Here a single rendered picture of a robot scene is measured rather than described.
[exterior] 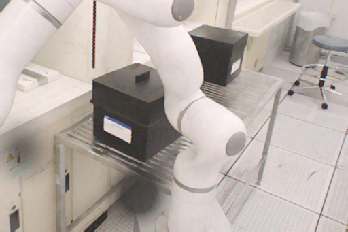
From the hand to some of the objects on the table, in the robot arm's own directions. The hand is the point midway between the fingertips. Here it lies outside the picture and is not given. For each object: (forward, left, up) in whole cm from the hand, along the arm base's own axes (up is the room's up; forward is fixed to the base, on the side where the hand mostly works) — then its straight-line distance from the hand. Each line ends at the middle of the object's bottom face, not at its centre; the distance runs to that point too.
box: (+137, -110, -25) cm, 178 cm away
